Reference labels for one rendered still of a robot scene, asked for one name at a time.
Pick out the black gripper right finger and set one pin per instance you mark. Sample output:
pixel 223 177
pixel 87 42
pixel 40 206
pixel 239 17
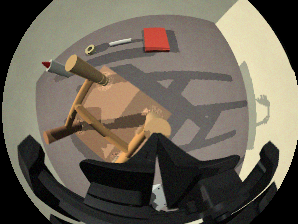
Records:
pixel 180 171

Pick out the tan wooden stool seat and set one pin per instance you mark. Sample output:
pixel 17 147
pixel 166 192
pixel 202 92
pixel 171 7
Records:
pixel 121 108

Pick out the grey bottle with red pointed cap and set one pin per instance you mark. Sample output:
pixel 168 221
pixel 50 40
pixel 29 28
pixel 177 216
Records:
pixel 56 68

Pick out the tan wooden stool leg frame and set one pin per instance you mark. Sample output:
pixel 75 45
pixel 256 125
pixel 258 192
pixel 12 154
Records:
pixel 154 122

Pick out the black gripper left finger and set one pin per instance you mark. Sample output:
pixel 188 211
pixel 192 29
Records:
pixel 136 174

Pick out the white cylindrical rod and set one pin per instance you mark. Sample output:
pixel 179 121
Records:
pixel 120 42

